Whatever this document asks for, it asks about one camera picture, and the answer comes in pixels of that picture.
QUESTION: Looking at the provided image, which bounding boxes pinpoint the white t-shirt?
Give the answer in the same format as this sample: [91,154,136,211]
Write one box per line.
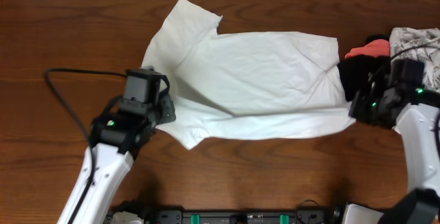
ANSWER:
[142,0,353,149]

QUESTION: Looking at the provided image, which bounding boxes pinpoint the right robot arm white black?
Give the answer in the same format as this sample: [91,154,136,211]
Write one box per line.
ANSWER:
[342,82,439,224]

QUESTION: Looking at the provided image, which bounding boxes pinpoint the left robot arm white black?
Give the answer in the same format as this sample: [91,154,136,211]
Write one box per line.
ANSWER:
[58,93,176,223]

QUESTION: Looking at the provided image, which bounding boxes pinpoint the black garment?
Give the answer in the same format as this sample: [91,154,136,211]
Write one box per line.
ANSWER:
[337,34,391,102]

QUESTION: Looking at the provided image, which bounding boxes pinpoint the red garment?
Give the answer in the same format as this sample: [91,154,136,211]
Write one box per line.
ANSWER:
[344,39,391,58]

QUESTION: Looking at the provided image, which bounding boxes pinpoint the white leaf-patterned garment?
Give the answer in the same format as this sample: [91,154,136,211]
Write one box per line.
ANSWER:
[389,27,439,92]

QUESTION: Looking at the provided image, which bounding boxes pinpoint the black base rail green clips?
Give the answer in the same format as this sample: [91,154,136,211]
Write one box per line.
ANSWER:
[102,199,344,224]

